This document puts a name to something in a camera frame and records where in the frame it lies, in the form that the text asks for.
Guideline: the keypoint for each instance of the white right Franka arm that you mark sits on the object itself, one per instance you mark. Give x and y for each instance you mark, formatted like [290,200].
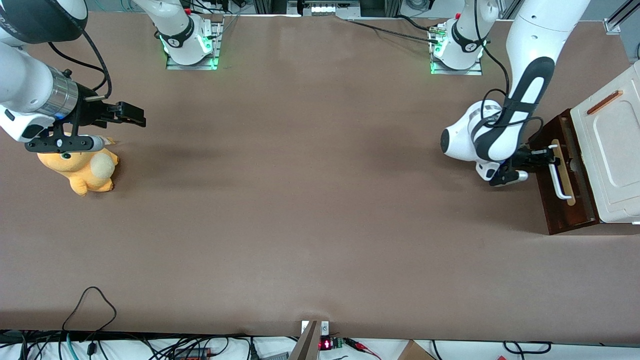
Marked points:
[30,85]

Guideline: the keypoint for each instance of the brown oven door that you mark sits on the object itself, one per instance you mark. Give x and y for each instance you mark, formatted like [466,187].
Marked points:
[555,210]

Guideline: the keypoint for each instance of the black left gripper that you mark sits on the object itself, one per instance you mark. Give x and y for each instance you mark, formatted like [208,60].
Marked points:
[523,155]

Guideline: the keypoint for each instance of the orange plush toy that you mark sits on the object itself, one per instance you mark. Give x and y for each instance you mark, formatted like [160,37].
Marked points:
[82,170]

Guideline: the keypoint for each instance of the orange strip on cabinet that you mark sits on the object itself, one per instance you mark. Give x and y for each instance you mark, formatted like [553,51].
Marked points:
[604,102]

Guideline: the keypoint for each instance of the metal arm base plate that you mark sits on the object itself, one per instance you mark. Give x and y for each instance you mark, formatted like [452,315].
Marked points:
[457,70]
[192,62]

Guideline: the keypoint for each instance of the wooden bar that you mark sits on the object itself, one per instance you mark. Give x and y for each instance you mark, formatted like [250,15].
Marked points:
[306,345]

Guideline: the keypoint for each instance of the white metal bracket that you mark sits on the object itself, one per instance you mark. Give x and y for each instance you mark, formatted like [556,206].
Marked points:
[325,327]

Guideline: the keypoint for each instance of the white toaster oven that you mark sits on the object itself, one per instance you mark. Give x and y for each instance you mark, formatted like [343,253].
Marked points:
[612,150]

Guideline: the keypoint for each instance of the brown cardboard piece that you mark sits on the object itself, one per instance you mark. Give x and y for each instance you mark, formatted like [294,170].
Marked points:
[415,351]

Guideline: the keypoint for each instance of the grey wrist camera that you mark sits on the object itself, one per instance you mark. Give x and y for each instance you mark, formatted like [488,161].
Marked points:
[510,176]
[65,144]

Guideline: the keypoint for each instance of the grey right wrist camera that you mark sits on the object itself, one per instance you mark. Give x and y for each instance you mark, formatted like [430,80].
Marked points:
[65,144]

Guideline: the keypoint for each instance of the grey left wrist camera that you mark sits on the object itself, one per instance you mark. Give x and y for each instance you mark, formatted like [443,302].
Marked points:
[510,176]

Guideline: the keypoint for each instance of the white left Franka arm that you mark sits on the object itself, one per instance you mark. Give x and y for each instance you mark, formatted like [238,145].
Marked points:
[535,45]

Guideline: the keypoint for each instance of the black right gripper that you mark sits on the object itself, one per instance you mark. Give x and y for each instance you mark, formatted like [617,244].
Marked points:
[90,111]

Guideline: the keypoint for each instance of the red digit display board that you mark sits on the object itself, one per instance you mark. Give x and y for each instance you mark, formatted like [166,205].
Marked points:
[327,344]

